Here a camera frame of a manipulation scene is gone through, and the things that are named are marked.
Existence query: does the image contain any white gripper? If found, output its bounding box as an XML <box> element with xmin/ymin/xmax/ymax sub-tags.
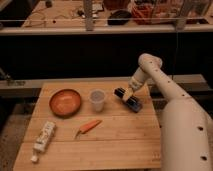
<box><xmin>122</xmin><ymin>77</ymin><xmax>143</xmax><ymax>102</ymax></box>

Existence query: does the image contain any black whiteboard eraser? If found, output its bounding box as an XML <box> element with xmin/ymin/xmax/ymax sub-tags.
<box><xmin>114</xmin><ymin>88</ymin><xmax>142</xmax><ymax>113</ymax></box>

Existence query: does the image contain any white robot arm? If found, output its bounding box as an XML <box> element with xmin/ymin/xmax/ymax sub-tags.
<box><xmin>122</xmin><ymin>53</ymin><xmax>213</xmax><ymax>171</ymax></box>

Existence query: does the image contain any clear plastic cup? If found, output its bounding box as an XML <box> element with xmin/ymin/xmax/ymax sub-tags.
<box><xmin>89</xmin><ymin>89</ymin><xmax>106</xmax><ymax>112</ymax></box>

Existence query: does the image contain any orange plastic carrot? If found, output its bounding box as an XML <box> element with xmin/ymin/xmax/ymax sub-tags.
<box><xmin>75</xmin><ymin>120</ymin><xmax>101</xmax><ymax>137</ymax></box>

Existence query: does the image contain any orange wooden bowl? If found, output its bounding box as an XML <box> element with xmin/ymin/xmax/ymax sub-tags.
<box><xmin>49</xmin><ymin>89</ymin><xmax>81</xmax><ymax>118</ymax></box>

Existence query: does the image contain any black bowl on shelf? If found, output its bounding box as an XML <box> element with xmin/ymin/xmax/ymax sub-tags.
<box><xmin>107</xmin><ymin>10</ymin><xmax>132</xmax><ymax>26</ymax></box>

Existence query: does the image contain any white tube with label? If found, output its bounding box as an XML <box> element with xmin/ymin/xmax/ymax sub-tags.
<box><xmin>31</xmin><ymin>121</ymin><xmax>56</xmax><ymax>163</ymax></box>

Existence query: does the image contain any grey metal post right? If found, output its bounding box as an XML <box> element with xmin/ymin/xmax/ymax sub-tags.
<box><xmin>175</xmin><ymin>0</ymin><xmax>193</xmax><ymax>31</ymax></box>

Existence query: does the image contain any grey metal post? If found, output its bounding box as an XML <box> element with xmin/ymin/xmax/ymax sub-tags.
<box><xmin>175</xmin><ymin>0</ymin><xmax>193</xmax><ymax>31</ymax></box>
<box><xmin>83</xmin><ymin>0</ymin><xmax>94</xmax><ymax>31</ymax></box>

